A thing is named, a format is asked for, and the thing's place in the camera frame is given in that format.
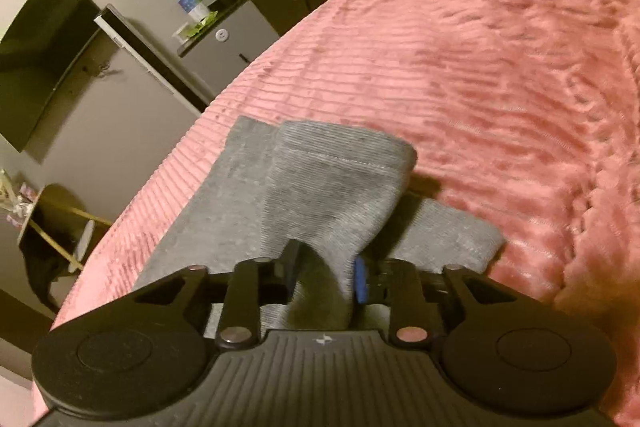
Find white blue container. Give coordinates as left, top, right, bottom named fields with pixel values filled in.
left=178, top=0, right=210, bottom=23

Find grey sweatpants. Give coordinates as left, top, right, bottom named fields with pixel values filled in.
left=137, top=117, right=504, bottom=331

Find black wall television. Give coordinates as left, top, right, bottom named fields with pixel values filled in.
left=1, top=0, right=100, bottom=152

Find wooden side table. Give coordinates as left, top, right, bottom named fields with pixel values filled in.
left=17, top=184, right=113, bottom=273

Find pink ribbed bed blanket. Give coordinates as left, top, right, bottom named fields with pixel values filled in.
left=56, top=0, right=639, bottom=426

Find grey cabinet with drawers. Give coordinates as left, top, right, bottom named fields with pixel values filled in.
left=177, top=0, right=331, bottom=101

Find white standing panel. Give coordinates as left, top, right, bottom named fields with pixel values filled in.
left=94, top=4, right=208, bottom=115

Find flower bouquet on table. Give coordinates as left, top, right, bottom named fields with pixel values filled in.
left=0, top=169, right=37, bottom=229

